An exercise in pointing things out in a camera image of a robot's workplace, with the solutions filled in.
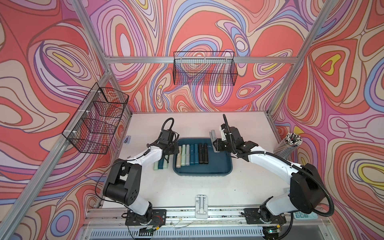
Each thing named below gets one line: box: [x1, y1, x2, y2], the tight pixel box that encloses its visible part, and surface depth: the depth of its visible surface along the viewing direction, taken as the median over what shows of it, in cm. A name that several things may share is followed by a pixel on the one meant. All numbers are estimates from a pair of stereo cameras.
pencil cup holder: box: [273, 132, 303, 160], surface depth 86 cm
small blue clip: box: [124, 135, 132, 144], surface depth 103 cm
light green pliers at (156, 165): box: [153, 160, 159, 171], surface depth 90 cm
